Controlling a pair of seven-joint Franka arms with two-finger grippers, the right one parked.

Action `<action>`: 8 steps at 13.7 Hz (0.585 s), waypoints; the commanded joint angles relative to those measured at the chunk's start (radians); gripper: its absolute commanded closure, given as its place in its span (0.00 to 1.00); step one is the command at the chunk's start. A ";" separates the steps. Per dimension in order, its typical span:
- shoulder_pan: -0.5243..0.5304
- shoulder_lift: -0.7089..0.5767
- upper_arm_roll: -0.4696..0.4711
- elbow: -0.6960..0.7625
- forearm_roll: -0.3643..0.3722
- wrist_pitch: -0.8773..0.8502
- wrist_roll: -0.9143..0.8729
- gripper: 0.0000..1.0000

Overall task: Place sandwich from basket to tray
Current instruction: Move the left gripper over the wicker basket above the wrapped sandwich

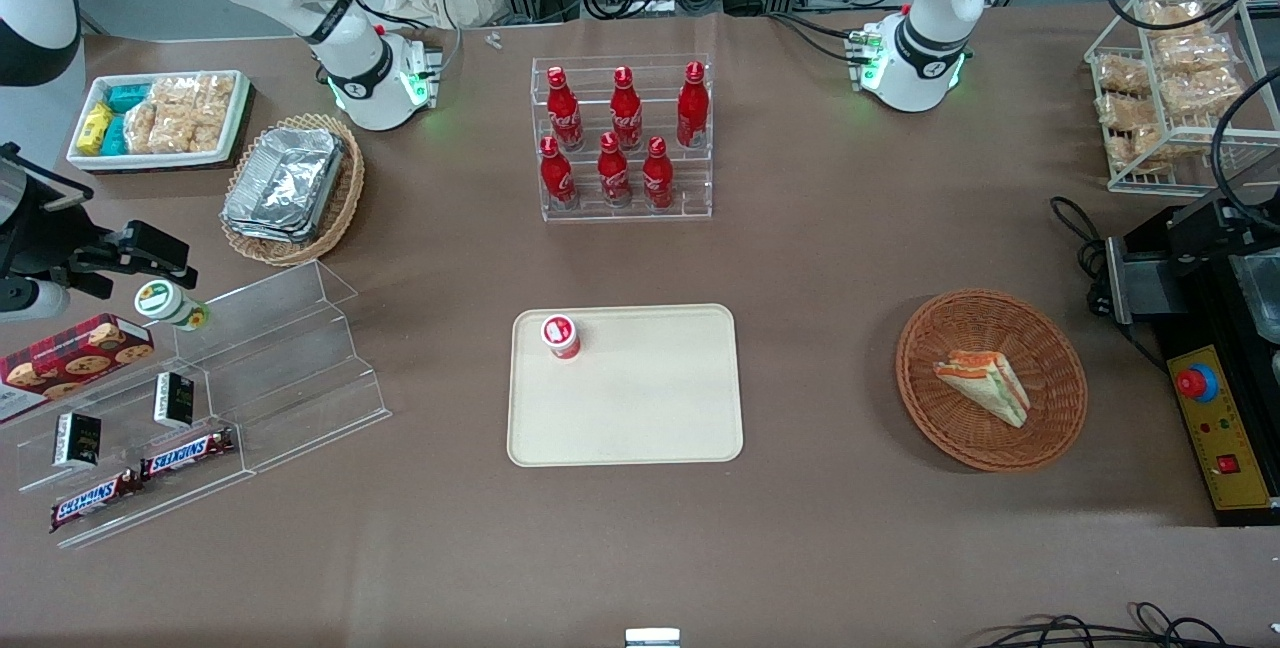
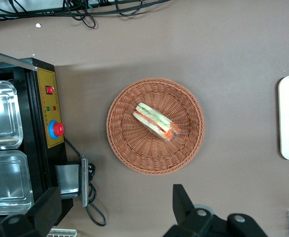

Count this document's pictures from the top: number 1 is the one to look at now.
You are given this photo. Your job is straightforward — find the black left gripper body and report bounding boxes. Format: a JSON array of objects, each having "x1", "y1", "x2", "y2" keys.
[{"x1": 1165, "y1": 196, "x2": 1280, "y2": 329}]

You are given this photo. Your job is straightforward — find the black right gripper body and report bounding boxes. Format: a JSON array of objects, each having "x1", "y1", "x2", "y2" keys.
[{"x1": 0, "y1": 143, "x2": 96, "y2": 281}]

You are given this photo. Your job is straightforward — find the triangular sandwich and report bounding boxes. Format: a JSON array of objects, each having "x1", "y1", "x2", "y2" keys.
[{"x1": 932, "y1": 349, "x2": 1031, "y2": 429}]

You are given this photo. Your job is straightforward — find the white rectangular snack tray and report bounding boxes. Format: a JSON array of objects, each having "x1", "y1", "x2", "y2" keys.
[{"x1": 66, "y1": 70, "x2": 251, "y2": 174}]

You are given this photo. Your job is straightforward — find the oval light wicker basket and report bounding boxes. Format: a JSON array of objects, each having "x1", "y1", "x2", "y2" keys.
[{"x1": 219, "y1": 112, "x2": 366, "y2": 267}]

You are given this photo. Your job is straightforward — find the round brown wicker basket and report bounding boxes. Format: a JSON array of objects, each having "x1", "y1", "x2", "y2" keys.
[{"x1": 895, "y1": 288, "x2": 1089, "y2": 474}]

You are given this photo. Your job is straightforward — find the beige plastic tray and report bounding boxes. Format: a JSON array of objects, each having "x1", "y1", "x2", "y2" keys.
[{"x1": 506, "y1": 303, "x2": 745, "y2": 469}]

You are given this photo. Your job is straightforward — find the green white sunflower cup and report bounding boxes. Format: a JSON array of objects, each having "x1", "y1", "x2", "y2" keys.
[{"x1": 134, "y1": 280, "x2": 211, "y2": 333}]

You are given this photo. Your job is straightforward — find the red plaid cookie box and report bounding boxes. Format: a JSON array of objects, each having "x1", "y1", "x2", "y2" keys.
[{"x1": 0, "y1": 313, "x2": 156, "y2": 426}]

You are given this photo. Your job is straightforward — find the clear bagged pastry snack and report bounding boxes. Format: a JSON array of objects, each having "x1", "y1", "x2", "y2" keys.
[
  {"x1": 1160, "y1": 68, "x2": 1244, "y2": 119},
  {"x1": 1105, "y1": 125, "x2": 1171, "y2": 174},
  {"x1": 1097, "y1": 56, "x2": 1151, "y2": 96},
  {"x1": 1143, "y1": 0, "x2": 1206, "y2": 34},
  {"x1": 1097, "y1": 93, "x2": 1161, "y2": 132},
  {"x1": 1155, "y1": 33, "x2": 1233, "y2": 74}
]

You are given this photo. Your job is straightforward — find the yellow snack packet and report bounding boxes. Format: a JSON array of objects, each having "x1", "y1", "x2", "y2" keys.
[{"x1": 78, "y1": 103, "x2": 114, "y2": 155}]

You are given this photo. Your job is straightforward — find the aluminium foil container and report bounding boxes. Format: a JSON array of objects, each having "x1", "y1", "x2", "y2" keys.
[
  {"x1": 230, "y1": 127, "x2": 347, "y2": 229},
  {"x1": 222, "y1": 190, "x2": 331, "y2": 245}
]

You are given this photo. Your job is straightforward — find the clear rice cracker bag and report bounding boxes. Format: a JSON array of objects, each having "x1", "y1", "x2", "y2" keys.
[
  {"x1": 158, "y1": 110, "x2": 226, "y2": 154},
  {"x1": 195, "y1": 74, "x2": 237, "y2": 129},
  {"x1": 150, "y1": 76, "x2": 199, "y2": 111},
  {"x1": 124, "y1": 103, "x2": 161, "y2": 155}
]

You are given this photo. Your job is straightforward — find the clear acrylic stepped stand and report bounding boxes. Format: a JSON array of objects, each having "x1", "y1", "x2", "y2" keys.
[
  {"x1": 0, "y1": 323, "x2": 251, "y2": 551},
  {"x1": 172, "y1": 260, "x2": 393, "y2": 475}
]

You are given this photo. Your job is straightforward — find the small black chocolate box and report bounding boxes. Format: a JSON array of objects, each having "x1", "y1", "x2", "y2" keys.
[
  {"x1": 153, "y1": 373, "x2": 196, "y2": 429},
  {"x1": 52, "y1": 412, "x2": 102, "y2": 470}
]

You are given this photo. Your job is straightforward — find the black yellow control box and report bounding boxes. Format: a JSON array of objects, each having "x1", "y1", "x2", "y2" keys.
[{"x1": 1150, "y1": 323, "x2": 1280, "y2": 529}]

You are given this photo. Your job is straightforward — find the Snickers chocolate bar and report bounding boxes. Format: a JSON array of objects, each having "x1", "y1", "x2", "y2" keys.
[
  {"x1": 49, "y1": 469, "x2": 142, "y2": 534},
  {"x1": 140, "y1": 428, "x2": 237, "y2": 482}
]

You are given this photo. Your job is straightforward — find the red cola bottle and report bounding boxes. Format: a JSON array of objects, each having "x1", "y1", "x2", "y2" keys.
[
  {"x1": 676, "y1": 61, "x2": 710, "y2": 149},
  {"x1": 545, "y1": 66, "x2": 585, "y2": 151},
  {"x1": 597, "y1": 131, "x2": 633, "y2": 208},
  {"x1": 539, "y1": 135, "x2": 577, "y2": 210},
  {"x1": 641, "y1": 135, "x2": 675, "y2": 210},
  {"x1": 609, "y1": 66, "x2": 644, "y2": 151}
]

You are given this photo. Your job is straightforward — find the red white yogurt cup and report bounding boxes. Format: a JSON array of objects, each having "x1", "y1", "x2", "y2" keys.
[{"x1": 540, "y1": 313, "x2": 583, "y2": 361}]

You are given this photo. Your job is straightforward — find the clear acrylic bottle rack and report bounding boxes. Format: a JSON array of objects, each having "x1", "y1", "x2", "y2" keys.
[{"x1": 530, "y1": 53, "x2": 714, "y2": 223}]

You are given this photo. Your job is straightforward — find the black control box cable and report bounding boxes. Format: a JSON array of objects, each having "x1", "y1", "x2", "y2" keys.
[{"x1": 1050, "y1": 196, "x2": 1169, "y2": 374}]

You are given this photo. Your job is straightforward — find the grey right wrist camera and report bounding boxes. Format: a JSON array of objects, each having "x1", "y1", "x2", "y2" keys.
[{"x1": 0, "y1": 273, "x2": 71, "y2": 322}]

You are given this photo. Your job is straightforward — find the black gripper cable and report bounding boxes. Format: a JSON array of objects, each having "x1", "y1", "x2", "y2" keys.
[{"x1": 1212, "y1": 63, "x2": 1280, "y2": 229}]

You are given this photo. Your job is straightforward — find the white wire rack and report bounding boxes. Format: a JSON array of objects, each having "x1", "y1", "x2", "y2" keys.
[{"x1": 1085, "y1": 0, "x2": 1256, "y2": 196}]

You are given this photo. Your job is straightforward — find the black table edge cables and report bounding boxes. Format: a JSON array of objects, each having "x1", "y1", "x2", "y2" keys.
[{"x1": 975, "y1": 603, "x2": 1280, "y2": 648}]

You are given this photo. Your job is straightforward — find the black arm base cables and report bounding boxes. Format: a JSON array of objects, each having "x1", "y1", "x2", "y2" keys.
[{"x1": 770, "y1": 11, "x2": 871, "y2": 64}]

